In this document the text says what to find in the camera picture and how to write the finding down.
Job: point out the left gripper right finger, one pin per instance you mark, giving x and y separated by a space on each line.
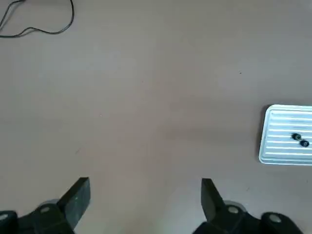
212 204

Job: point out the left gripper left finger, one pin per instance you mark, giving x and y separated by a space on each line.
75 202

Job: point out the small black gear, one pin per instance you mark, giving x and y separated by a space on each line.
296 136
304 143

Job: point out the ribbed silver metal tray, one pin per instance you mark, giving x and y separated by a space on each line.
278 153

